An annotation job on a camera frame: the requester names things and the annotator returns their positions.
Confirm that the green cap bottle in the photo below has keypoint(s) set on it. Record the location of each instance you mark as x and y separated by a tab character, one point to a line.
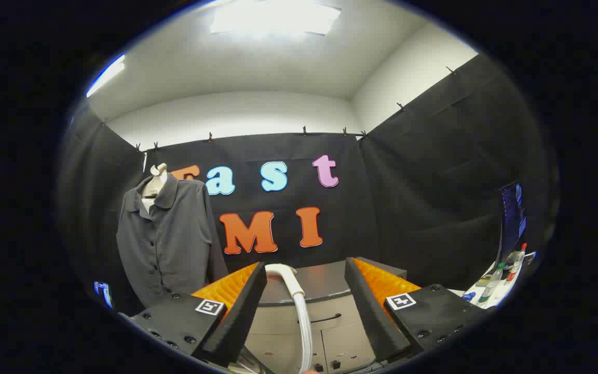
490	288

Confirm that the white garment steamer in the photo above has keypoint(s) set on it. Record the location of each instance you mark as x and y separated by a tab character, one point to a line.
304	322

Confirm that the computer monitor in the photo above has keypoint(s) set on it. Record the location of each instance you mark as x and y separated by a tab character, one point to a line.
512	218

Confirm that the dark grey collared shirt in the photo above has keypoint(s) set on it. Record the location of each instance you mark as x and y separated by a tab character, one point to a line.
174	239

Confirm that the grey cabinet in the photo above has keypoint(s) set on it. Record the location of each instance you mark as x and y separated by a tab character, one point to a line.
330	283

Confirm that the small ceiling light panel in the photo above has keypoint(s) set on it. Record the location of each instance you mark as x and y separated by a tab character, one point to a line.
106	75

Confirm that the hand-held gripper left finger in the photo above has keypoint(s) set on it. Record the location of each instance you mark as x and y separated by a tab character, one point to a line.
236	317

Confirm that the white clothes hanger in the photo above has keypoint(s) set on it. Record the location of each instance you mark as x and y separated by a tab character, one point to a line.
158	179

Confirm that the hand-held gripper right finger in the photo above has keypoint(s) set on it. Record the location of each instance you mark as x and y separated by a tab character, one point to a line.
374	311

